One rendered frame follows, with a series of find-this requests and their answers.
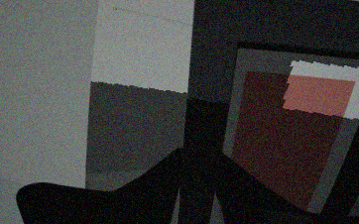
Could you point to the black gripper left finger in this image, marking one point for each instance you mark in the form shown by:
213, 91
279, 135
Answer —
148, 199

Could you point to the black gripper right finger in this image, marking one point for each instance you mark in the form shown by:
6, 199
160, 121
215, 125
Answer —
242, 199

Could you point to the black picture frame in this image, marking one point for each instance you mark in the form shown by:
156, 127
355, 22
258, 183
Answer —
274, 86

